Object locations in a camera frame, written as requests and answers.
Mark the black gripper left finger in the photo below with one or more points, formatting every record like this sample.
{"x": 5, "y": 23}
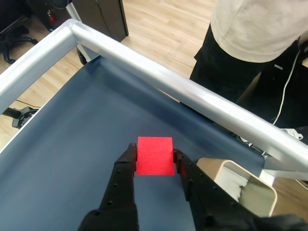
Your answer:
{"x": 120, "y": 187}

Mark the black office chair base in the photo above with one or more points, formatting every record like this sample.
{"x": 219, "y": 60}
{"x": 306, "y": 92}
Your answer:
{"x": 14, "y": 41}

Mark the person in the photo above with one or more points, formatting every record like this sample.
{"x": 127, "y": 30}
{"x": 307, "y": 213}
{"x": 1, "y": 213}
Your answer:
{"x": 247, "y": 29}

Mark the black cabinet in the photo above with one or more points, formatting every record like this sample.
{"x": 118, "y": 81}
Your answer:
{"x": 103, "y": 16}

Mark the beige box with rounded corners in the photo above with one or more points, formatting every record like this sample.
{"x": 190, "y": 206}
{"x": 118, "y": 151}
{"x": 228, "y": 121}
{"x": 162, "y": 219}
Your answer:
{"x": 257, "y": 195}

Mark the dark blue-grey mat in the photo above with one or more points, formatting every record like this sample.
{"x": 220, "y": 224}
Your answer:
{"x": 72, "y": 132}

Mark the white padding paper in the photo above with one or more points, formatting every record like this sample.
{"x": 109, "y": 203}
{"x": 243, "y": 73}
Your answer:
{"x": 231, "y": 180}

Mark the silver metal table frame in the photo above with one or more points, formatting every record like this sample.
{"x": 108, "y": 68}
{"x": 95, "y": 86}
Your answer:
{"x": 168, "y": 77}

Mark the black tripod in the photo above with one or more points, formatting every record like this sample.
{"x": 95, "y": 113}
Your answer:
{"x": 21, "y": 116}

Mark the red cube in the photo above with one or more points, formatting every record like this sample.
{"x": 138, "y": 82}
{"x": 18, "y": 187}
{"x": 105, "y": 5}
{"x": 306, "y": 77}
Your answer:
{"x": 155, "y": 156}

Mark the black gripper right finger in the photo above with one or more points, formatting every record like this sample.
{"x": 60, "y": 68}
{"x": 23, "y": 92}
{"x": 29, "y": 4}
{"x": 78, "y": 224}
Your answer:
{"x": 209, "y": 204}

